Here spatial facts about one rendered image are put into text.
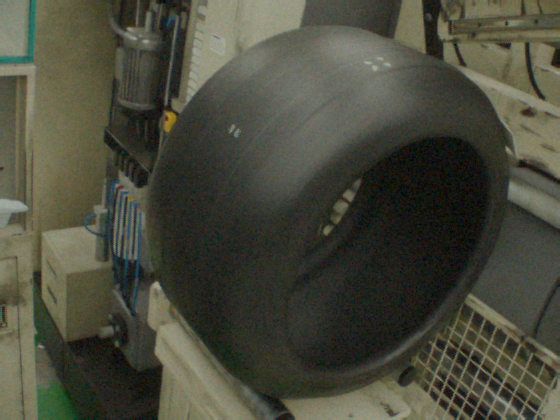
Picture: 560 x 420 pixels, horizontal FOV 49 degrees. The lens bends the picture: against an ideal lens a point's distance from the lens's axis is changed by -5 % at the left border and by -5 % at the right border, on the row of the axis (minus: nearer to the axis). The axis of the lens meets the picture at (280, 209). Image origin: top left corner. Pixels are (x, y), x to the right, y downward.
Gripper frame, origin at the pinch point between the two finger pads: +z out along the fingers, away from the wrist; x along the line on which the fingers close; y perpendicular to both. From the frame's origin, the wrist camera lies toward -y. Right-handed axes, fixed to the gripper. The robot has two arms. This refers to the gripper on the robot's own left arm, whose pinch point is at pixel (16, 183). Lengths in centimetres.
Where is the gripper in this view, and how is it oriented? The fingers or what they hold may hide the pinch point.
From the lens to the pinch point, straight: 130.1
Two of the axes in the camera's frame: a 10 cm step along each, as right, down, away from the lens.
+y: -2.6, 8.2, 5.1
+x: 6.0, 5.5, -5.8
